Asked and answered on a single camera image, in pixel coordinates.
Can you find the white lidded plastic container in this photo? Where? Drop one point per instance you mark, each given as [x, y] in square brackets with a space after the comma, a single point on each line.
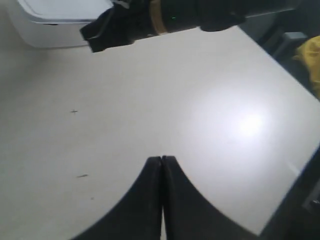
[54, 24]

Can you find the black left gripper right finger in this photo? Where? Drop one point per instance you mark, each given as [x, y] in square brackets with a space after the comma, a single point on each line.
[188, 215]

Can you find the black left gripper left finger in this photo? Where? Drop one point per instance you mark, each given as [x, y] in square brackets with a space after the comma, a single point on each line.
[138, 215]

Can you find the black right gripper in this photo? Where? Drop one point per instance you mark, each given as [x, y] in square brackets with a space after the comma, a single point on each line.
[124, 23]

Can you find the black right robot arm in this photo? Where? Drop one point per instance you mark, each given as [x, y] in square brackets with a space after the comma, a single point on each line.
[170, 16]

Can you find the yellow object in background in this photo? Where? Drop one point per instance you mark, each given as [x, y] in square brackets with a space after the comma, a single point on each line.
[309, 55]

